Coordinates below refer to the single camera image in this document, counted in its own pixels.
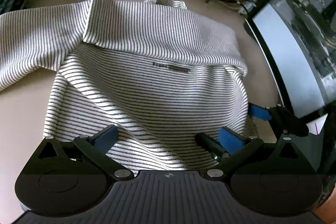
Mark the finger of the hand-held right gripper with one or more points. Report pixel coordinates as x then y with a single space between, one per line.
207 142
260 112

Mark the black white striped shirt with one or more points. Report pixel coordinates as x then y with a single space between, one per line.
144 82

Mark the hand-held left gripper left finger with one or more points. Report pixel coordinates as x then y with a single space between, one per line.
106 138

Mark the white paper sheet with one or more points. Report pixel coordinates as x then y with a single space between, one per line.
316 127

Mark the person's right forearm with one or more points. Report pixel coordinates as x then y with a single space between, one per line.
328 213

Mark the grey right monitor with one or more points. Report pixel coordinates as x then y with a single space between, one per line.
288 56

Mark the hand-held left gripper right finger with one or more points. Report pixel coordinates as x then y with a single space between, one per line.
232 141

